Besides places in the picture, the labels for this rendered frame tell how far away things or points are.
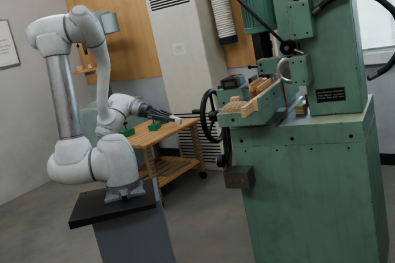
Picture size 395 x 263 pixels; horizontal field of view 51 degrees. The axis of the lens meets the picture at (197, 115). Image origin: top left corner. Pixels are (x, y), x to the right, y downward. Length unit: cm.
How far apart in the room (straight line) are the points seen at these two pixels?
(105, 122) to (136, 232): 61
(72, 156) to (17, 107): 265
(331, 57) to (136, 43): 276
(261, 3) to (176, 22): 172
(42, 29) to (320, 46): 118
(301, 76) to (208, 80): 177
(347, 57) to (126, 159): 102
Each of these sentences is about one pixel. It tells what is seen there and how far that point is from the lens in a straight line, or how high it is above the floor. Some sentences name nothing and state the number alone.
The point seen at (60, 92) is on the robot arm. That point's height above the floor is 112.
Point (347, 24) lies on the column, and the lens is 177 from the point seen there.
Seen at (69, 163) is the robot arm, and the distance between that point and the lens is 189.
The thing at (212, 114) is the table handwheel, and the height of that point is 83.
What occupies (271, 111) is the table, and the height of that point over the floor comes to 86.
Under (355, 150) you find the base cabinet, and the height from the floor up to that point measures 68.
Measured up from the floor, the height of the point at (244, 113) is 92.
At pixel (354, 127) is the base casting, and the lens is 174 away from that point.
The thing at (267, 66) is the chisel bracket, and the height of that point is 104.
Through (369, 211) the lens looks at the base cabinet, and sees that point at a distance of 188.
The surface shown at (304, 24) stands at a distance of 172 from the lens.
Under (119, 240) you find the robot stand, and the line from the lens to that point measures 188.
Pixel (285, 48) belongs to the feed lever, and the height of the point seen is 112.
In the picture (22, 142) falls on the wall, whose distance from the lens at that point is 450.
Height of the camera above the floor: 129
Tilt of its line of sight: 12 degrees down
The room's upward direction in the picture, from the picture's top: 12 degrees counter-clockwise
